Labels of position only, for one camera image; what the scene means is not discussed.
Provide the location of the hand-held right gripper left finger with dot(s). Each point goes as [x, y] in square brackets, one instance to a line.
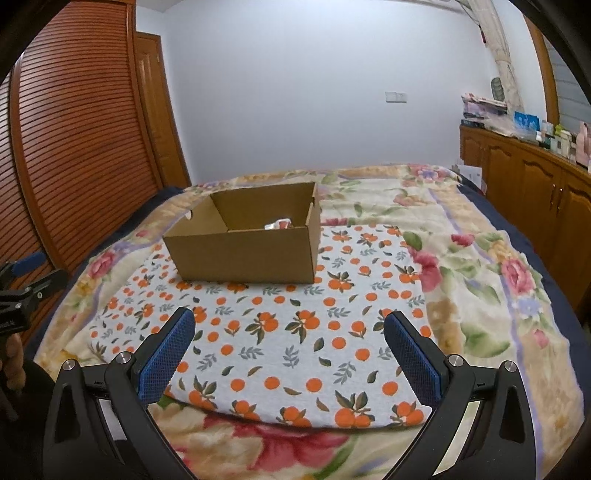
[166, 355]

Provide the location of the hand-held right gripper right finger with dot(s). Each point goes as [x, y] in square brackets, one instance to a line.
[411, 360]

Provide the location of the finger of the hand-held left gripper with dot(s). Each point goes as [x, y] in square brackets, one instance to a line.
[27, 263]
[51, 279]

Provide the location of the brown cardboard box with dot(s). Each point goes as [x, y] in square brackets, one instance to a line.
[240, 258]

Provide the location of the long white snack packet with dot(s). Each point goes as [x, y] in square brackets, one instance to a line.
[277, 225]

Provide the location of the person's left hand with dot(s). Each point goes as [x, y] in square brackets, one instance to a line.
[16, 364]

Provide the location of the floral blanket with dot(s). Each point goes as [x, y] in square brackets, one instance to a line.
[471, 295]

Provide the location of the person's dark clothing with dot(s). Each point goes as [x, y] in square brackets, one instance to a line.
[25, 429]

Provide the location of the orange fruit print cloth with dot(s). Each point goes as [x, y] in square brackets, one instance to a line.
[286, 341]

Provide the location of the louvered wooden wardrobe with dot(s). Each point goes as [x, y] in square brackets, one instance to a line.
[78, 138]

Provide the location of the wooden door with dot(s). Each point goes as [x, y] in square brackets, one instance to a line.
[157, 129]

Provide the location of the wooden cabinet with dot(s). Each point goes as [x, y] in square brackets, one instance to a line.
[531, 184]

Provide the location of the stack of pink boxes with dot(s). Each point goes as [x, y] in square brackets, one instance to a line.
[482, 110]

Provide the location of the blue box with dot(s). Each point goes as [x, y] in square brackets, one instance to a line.
[526, 123]

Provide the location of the group of small bottles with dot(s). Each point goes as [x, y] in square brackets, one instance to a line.
[556, 141]

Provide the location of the pink bottle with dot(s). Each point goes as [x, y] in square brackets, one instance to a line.
[584, 143]

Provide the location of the grey-green round object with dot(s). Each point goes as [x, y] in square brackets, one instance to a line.
[497, 87]

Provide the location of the white curtain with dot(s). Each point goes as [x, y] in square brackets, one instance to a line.
[503, 69]

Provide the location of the grey window blind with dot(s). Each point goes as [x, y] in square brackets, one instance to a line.
[572, 97]

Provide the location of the white wall switch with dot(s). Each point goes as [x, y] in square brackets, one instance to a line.
[395, 97]

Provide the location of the wooden window frame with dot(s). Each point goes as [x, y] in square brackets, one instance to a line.
[547, 78]

